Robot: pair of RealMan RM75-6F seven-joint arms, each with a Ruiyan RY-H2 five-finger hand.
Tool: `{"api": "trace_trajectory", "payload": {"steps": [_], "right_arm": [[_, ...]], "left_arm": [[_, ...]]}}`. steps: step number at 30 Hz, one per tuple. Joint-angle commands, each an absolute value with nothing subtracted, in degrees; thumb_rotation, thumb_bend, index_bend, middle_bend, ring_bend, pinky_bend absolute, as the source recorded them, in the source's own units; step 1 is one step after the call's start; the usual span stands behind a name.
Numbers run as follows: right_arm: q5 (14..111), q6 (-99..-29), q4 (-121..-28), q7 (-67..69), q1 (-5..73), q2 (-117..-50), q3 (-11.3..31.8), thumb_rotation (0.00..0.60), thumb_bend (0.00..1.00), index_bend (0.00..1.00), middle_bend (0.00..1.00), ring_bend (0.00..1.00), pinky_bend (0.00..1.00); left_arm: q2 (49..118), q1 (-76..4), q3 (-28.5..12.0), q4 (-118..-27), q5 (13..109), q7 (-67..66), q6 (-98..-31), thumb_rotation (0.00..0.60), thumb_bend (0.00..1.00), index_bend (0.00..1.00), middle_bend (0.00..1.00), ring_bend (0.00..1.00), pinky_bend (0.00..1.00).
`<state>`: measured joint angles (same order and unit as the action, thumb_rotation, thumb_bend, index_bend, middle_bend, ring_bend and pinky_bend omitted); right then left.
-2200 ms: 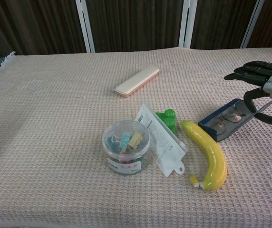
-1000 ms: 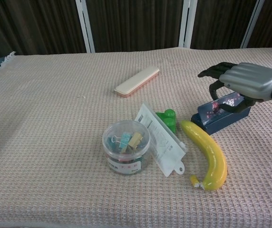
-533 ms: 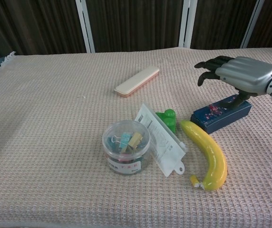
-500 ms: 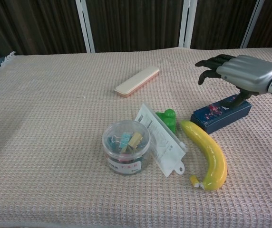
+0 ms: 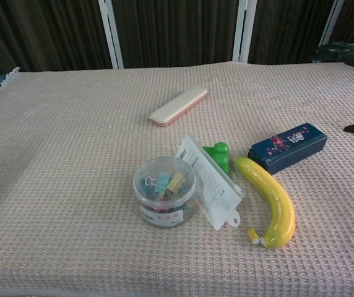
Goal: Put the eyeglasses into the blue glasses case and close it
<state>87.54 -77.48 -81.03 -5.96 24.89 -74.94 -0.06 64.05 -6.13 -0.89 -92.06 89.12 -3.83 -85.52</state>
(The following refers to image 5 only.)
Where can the dark blue glasses case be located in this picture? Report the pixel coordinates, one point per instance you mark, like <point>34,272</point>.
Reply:
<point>288,145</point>

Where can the green plastic toy block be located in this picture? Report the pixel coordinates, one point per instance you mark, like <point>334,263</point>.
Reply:
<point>219,156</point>

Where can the yellow toy banana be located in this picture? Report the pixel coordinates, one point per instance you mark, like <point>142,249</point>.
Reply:
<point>274,198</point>

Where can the cream pencil case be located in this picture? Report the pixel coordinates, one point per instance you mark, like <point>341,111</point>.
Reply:
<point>178,105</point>

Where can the white packaged tube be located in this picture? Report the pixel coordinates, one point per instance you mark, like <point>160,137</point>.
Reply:
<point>212,188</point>

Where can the clear jar of binder clips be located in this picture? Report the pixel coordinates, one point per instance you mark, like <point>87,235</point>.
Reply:
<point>164,198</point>

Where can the white partition post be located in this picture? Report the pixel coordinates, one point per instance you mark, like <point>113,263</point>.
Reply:
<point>328,24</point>
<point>110,34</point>
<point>243,31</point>

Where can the beige waffle tablecloth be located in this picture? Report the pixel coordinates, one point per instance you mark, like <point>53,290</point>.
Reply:
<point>71,170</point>

